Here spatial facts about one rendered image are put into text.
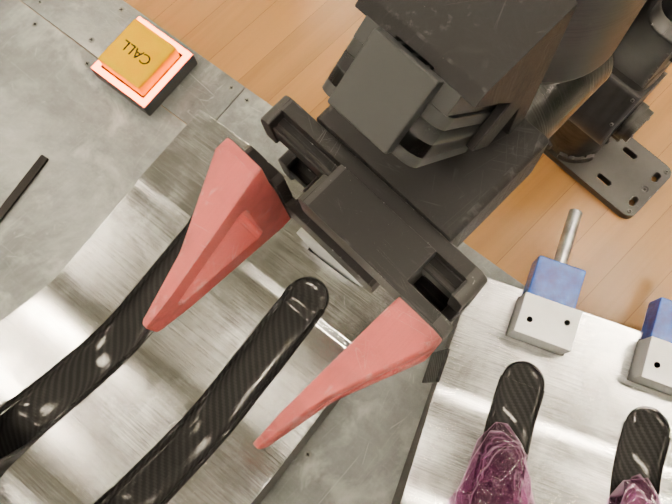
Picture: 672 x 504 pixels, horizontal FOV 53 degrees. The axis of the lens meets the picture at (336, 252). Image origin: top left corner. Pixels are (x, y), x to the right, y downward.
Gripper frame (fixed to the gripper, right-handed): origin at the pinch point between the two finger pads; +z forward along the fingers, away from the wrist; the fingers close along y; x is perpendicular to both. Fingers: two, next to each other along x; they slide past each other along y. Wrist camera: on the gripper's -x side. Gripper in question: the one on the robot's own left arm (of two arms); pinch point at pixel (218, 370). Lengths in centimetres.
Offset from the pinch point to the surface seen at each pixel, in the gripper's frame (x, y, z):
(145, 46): 36, -38, -12
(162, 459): 28.7, -4.3, 12.0
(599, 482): 33.2, 21.9, -11.5
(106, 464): 26.8, -6.8, 14.9
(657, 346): 31.8, 17.9, -22.9
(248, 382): 31.1, -4.2, 3.3
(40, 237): 39, -32, 9
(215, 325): 30.6, -9.6, 1.9
